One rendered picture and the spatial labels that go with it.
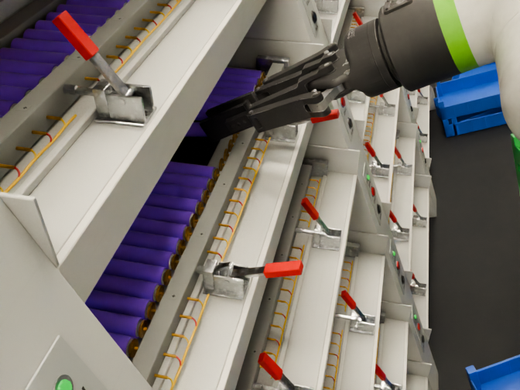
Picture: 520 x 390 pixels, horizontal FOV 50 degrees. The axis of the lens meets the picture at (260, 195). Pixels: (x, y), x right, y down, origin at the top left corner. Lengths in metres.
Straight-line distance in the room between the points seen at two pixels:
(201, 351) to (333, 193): 0.50
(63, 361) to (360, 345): 0.69
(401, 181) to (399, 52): 1.05
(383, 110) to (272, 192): 0.91
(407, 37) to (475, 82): 1.89
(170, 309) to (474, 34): 0.37
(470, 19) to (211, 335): 0.36
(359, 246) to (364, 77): 0.54
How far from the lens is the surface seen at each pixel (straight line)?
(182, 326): 0.52
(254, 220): 0.62
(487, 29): 0.56
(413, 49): 0.57
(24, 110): 0.44
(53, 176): 0.41
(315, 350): 0.73
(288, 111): 0.60
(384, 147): 1.39
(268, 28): 0.88
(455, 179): 2.11
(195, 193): 0.63
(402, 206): 1.51
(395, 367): 1.18
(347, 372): 0.94
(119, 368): 0.37
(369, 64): 0.58
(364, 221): 1.06
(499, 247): 1.82
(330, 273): 0.81
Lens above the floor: 1.26
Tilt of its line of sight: 32 degrees down
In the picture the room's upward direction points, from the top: 26 degrees counter-clockwise
